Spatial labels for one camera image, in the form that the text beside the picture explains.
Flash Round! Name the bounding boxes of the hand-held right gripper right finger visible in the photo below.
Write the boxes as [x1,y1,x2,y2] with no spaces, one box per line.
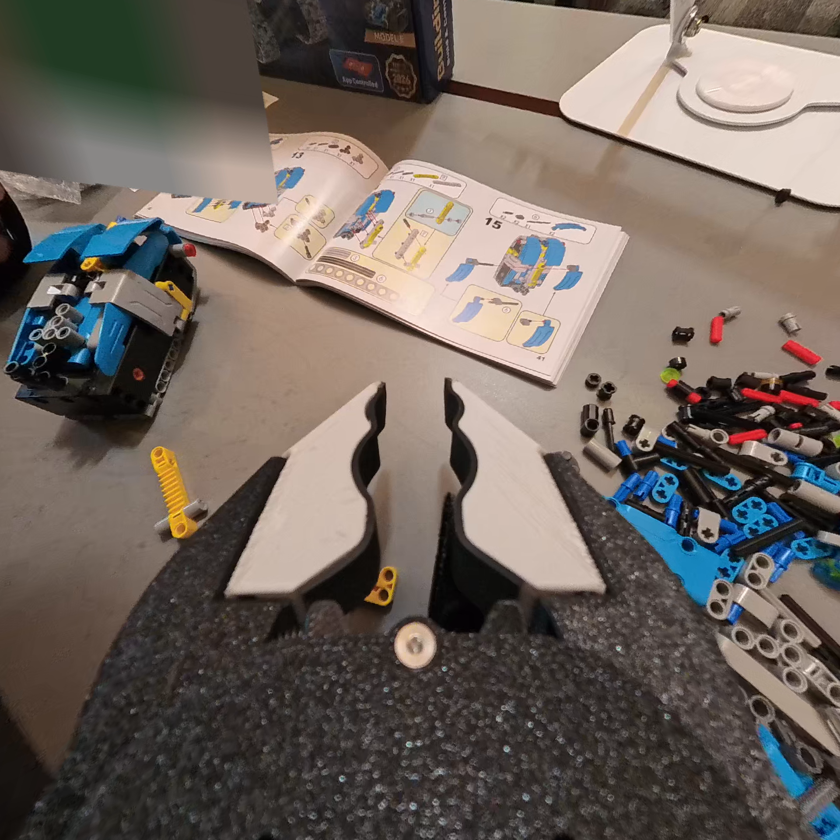
[443,377,606,602]

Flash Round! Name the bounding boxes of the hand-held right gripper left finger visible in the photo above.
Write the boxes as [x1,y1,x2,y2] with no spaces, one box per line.
[224,381,387,602]

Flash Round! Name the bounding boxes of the yellow toothed rack piece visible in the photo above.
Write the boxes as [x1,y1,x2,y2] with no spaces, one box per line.
[150,446,210,540]

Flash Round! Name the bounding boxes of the pile of brick pieces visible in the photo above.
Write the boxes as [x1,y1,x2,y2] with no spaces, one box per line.
[577,305,840,840]

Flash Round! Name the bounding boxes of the blue brick vehicle model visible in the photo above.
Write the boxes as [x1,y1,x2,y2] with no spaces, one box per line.
[3,217,201,421]

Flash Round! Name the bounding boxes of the grey desk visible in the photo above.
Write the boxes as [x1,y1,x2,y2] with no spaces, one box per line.
[0,26,840,788]

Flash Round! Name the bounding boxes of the building instruction booklet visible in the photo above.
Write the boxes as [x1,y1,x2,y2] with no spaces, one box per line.
[134,131,630,388]

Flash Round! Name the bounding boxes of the crumpled clear plastic bag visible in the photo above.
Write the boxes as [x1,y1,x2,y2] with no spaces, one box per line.
[0,171,85,206]

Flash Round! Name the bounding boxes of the white laptop stand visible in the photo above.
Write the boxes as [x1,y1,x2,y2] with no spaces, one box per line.
[559,0,840,210]

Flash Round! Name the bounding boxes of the blue black toy box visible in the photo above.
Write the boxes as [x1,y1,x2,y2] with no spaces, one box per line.
[256,0,455,105]

